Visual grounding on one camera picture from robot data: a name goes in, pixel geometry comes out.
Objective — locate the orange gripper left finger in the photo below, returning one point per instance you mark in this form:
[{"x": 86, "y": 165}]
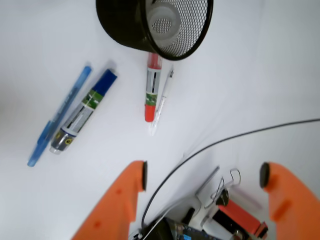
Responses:
[{"x": 110, "y": 219}]

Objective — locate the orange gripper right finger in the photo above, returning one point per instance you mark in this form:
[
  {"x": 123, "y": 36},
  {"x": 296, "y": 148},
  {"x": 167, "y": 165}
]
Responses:
[{"x": 293, "y": 207}]

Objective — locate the clear tape roll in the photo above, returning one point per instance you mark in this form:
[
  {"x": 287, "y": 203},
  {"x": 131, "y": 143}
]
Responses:
[{"x": 164, "y": 22}]

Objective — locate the light blue pen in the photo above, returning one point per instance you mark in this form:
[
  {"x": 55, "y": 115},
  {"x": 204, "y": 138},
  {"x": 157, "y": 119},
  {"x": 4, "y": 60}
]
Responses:
[{"x": 52, "y": 125}]

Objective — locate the white ballpoint pen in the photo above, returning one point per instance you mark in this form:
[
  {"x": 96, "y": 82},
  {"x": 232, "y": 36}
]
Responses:
[{"x": 165, "y": 93}]

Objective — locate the black mesh pen holder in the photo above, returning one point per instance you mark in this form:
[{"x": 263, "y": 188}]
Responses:
[{"x": 125, "y": 21}]

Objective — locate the red black device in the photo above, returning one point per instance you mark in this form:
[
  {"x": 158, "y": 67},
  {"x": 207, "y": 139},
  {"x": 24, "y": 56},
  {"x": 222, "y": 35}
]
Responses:
[{"x": 237, "y": 221}]

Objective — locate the blue circuit board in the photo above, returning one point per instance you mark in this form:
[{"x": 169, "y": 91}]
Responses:
[{"x": 181, "y": 231}]

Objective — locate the blue capped marker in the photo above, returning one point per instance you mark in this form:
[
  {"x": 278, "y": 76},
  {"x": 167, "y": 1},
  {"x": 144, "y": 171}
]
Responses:
[{"x": 79, "y": 117}]

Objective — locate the red capped marker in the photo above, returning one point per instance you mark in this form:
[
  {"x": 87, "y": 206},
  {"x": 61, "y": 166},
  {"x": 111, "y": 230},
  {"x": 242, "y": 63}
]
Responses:
[{"x": 154, "y": 68}]

